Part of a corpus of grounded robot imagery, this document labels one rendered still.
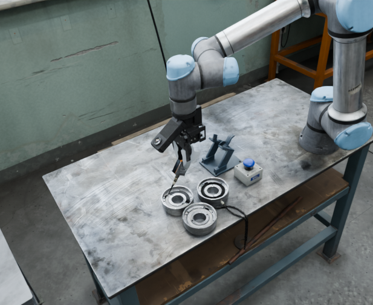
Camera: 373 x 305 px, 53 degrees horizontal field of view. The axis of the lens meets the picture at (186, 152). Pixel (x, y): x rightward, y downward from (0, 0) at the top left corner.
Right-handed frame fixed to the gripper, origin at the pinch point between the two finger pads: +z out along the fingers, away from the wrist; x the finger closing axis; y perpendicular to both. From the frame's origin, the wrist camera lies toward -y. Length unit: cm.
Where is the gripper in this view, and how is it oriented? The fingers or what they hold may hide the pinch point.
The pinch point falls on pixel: (182, 164)
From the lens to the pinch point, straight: 119.0
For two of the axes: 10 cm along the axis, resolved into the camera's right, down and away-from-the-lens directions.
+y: 8.2, -3.9, 4.1
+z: 0.6, 7.8, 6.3
